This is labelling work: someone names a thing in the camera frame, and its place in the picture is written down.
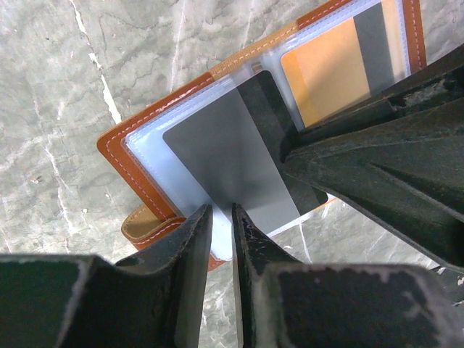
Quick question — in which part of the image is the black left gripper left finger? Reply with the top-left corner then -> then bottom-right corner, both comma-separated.
1,204 -> 212,347

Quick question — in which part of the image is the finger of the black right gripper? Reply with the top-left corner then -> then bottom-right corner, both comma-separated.
283,47 -> 463,268

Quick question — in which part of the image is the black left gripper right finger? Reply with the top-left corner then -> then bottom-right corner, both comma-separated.
232,204 -> 463,347

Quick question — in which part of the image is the orange gold card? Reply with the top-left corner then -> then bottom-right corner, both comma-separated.
281,1 -> 410,127

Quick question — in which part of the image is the brown leather card holder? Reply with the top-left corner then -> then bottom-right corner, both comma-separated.
97,1 -> 427,269

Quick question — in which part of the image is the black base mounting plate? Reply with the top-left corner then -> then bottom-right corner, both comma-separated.
431,266 -> 463,307

